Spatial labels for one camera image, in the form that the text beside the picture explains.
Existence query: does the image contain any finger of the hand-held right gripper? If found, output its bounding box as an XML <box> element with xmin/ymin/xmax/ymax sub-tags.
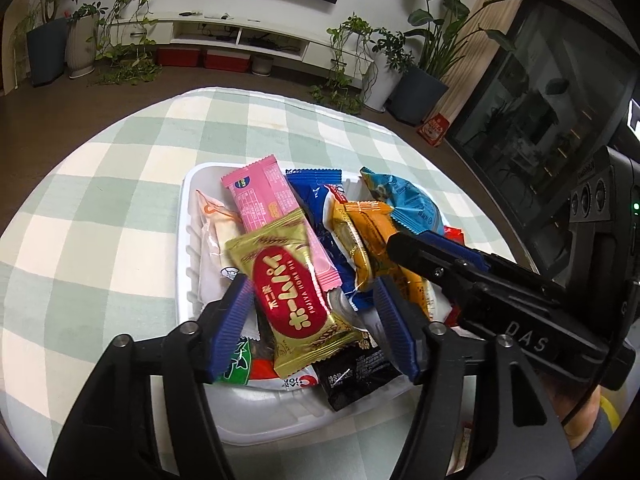
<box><xmin>387</xmin><ymin>232</ymin><xmax>636</xmax><ymax>391</ymax></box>
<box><xmin>417</xmin><ymin>232</ymin><xmax>571</xmax><ymax>311</ymax></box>

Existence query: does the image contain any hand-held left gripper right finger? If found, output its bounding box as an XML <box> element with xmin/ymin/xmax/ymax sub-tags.
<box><xmin>372</xmin><ymin>275</ymin><xmax>576</xmax><ymax>480</ymax></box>

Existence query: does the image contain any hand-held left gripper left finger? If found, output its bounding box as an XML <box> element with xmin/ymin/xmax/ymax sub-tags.
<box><xmin>47</xmin><ymin>272</ymin><xmax>258</xmax><ymax>480</ymax></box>

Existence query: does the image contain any green snack packet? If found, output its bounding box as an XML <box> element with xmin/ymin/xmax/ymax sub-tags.
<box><xmin>217</xmin><ymin>305</ymin><xmax>321</xmax><ymax>393</ymax></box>

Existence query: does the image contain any black snack packet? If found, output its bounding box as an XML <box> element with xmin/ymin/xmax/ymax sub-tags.
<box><xmin>312</xmin><ymin>332</ymin><xmax>401</xmax><ymax>411</ymax></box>

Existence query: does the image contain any gold red snack packet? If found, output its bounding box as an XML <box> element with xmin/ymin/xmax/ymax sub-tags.
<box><xmin>224</xmin><ymin>209</ymin><xmax>368</xmax><ymax>380</ymax></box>

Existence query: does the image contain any light blue snack packet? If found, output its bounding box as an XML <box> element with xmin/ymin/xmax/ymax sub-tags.
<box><xmin>360</xmin><ymin>167</ymin><xmax>446</xmax><ymax>236</ymax></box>

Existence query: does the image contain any orange snack packet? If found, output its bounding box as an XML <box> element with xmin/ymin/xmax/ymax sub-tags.
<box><xmin>345</xmin><ymin>201</ymin><xmax>433</xmax><ymax>321</ymax></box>

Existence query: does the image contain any white foam tray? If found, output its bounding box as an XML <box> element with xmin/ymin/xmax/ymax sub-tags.
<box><xmin>177</xmin><ymin>161</ymin><xmax>468</xmax><ymax>446</ymax></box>

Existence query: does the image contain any clear white snack packet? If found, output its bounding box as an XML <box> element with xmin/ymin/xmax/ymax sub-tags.
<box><xmin>194</xmin><ymin>189</ymin><xmax>251</xmax><ymax>311</ymax></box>

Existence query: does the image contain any pink snack packet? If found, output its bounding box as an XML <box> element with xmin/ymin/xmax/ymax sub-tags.
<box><xmin>221</xmin><ymin>155</ymin><xmax>342</xmax><ymax>292</ymax></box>

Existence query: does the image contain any dark blue cookie packet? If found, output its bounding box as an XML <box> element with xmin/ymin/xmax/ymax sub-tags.
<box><xmin>286</xmin><ymin>169</ymin><xmax>373</xmax><ymax>311</ymax></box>

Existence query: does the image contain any person's right hand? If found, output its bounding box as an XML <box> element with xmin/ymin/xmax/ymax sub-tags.
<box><xmin>542</xmin><ymin>372</ymin><xmax>618</xmax><ymax>453</ymax></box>

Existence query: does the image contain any small red box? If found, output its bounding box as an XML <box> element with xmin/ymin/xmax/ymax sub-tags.
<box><xmin>417</xmin><ymin>114</ymin><xmax>451</xmax><ymax>147</ymax></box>

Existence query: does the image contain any large-leaf plant grey planter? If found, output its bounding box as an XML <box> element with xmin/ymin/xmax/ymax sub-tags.
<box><xmin>389</xmin><ymin>0</ymin><xmax>526</xmax><ymax>127</ymax></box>

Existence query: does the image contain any leafy plant white pot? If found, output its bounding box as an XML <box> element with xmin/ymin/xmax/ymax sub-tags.
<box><xmin>363</xmin><ymin>29</ymin><xmax>417</xmax><ymax>112</ymax></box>

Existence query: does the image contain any trailing vine plant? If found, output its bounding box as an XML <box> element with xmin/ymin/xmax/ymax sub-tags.
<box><xmin>307</xmin><ymin>11</ymin><xmax>376</xmax><ymax>115</ymax></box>

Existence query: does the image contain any white television cabinet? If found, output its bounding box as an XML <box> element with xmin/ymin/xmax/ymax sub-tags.
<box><xmin>115</xmin><ymin>12</ymin><xmax>376</xmax><ymax>75</ymax></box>

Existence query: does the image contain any red storage box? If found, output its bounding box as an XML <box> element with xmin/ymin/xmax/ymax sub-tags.
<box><xmin>156</xmin><ymin>46</ymin><xmax>202</xmax><ymax>67</ymax></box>
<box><xmin>204</xmin><ymin>50</ymin><xmax>251</xmax><ymax>72</ymax></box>

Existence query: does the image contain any sprawling pothos plant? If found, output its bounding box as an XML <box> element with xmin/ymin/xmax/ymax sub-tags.
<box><xmin>90</xmin><ymin>0</ymin><xmax>166</xmax><ymax>87</ymax></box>

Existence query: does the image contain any plant in ribbed white pot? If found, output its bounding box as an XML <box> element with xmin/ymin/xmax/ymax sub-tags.
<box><xmin>65</xmin><ymin>2</ymin><xmax>101</xmax><ymax>79</ymax></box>

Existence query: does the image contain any tall plant dark planter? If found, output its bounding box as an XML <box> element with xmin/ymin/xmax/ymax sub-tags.
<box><xmin>15</xmin><ymin>0</ymin><xmax>83</xmax><ymax>87</ymax></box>

